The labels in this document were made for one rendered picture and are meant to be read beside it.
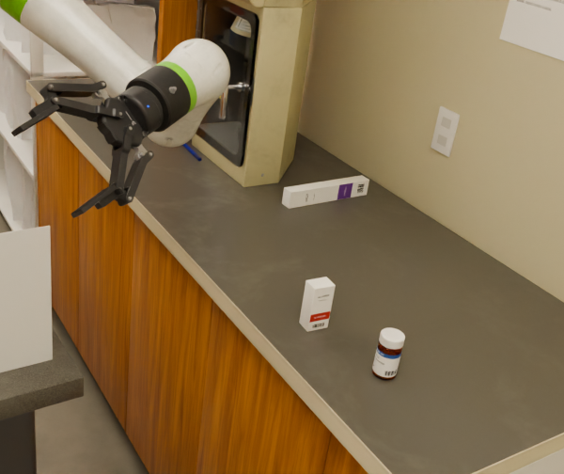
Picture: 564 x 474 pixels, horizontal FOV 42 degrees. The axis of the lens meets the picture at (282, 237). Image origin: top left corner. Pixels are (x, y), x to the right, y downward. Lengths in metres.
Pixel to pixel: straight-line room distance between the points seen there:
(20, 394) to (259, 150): 0.99
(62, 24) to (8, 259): 0.45
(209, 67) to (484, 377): 0.74
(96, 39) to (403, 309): 0.79
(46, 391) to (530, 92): 1.20
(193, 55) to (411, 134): 0.96
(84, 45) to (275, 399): 0.75
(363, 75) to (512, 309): 0.89
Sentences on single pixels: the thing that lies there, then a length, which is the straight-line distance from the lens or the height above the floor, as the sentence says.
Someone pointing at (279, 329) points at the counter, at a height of 0.94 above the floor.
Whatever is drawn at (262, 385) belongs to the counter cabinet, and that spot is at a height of 0.80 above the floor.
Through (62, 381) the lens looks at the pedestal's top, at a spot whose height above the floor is 0.94.
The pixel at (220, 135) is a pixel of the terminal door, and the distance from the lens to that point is 2.03.
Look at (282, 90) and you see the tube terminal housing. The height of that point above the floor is 1.20.
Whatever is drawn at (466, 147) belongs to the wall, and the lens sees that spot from 1.92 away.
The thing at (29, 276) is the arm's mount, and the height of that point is 1.11.
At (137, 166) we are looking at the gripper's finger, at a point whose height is 1.29.
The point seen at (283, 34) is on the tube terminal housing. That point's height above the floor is 1.35.
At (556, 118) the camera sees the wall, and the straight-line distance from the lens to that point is 1.74.
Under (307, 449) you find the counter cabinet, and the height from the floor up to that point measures 0.78.
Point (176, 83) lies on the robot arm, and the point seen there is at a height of 1.40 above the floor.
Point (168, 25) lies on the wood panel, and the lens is 2.14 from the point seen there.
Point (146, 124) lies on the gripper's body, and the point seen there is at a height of 1.35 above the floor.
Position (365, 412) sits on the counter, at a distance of 1.25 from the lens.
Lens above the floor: 1.73
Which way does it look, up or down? 27 degrees down
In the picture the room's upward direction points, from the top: 8 degrees clockwise
